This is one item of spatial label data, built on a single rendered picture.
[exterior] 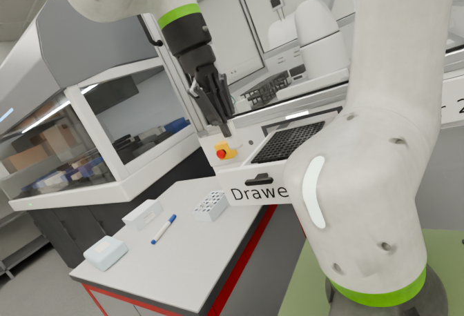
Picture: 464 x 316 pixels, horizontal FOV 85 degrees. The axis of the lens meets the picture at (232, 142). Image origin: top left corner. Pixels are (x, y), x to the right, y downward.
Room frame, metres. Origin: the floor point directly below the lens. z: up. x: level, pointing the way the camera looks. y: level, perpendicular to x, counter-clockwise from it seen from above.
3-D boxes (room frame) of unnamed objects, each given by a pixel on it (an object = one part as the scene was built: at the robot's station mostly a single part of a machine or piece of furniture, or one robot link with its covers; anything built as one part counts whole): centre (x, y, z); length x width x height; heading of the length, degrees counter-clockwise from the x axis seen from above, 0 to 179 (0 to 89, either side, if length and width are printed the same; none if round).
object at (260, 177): (0.55, -0.03, 0.91); 0.07 x 0.04 x 0.01; 53
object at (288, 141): (0.73, -0.16, 0.87); 0.22 x 0.18 x 0.06; 143
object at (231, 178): (0.57, -0.04, 0.87); 0.29 x 0.02 x 0.11; 53
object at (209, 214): (0.78, 0.15, 0.78); 0.12 x 0.08 x 0.04; 139
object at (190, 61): (0.57, 0.00, 1.18); 0.08 x 0.07 x 0.09; 143
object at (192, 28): (0.57, 0.00, 1.26); 0.12 x 0.09 x 0.06; 53
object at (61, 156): (2.13, 0.93, 1.13); 1.78 x 1.14 x 0.45; 53
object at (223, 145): (1.01, 0.04, 0.88); 0.07 x 0.05 x 0.07; 53
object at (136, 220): (0.94, 0.44, 0.79); 0.13 x 0.09 x 0.05; 135
